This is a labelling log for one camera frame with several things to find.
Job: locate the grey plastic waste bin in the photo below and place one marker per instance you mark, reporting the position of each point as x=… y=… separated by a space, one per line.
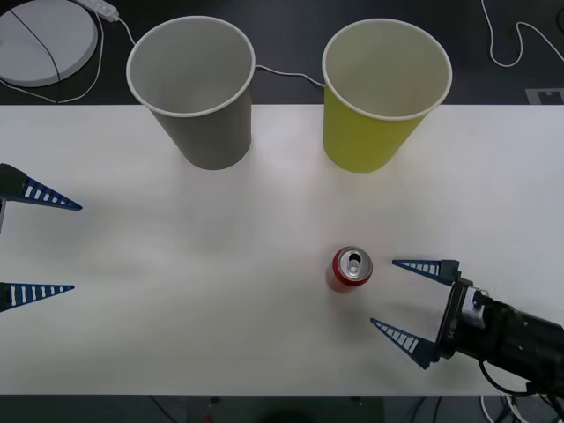
x=207 y=132

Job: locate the yellow-green plastic waste bin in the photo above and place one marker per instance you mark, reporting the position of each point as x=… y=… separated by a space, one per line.
x=365 y=141

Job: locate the white round floor disc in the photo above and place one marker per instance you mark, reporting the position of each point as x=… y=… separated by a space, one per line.
x=26 y=53

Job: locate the red drink can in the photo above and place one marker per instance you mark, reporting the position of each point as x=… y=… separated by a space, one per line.
x=341 y=282

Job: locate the white power strip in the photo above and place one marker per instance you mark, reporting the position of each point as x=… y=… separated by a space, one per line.
x=103 y=8

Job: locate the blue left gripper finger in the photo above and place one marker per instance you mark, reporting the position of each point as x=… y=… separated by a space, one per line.
x=17 y=187
x=5 y=296

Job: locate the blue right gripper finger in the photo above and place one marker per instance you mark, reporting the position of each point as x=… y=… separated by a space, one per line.
x=425 y=350
x=448 y=269

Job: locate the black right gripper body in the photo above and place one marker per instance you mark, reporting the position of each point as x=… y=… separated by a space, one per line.
x=451 y=321

